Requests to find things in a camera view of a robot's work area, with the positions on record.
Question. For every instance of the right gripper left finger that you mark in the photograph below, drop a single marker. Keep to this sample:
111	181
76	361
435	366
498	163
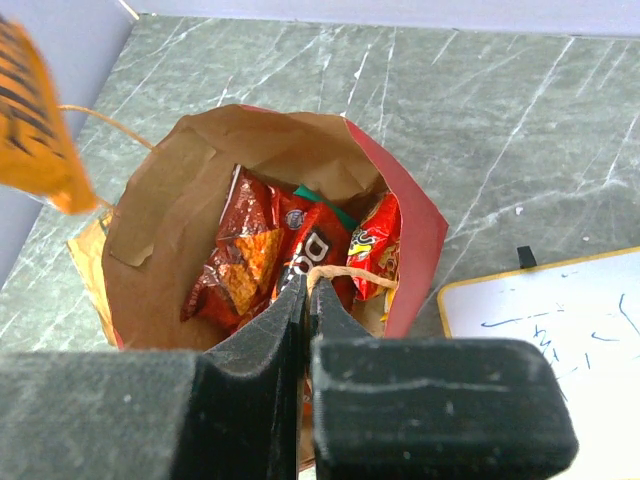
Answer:
232	412

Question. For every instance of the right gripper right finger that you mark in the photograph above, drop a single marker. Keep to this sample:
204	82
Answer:
431	408

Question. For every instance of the red paper bag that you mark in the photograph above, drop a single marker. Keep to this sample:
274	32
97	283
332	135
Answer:
164	226

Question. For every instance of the orange honey dijon chip bag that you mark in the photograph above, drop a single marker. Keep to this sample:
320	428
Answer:
37	152

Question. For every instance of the tan kettle chip bag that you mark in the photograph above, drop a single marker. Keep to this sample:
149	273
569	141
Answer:
86	251

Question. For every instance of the red cheetos bag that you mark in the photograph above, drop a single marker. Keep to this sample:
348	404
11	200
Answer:
374	244

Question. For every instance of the red doritos bag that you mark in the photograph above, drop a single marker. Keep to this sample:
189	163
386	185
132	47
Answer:
266	237

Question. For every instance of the small whiteboard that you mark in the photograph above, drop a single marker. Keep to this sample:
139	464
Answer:
583	316

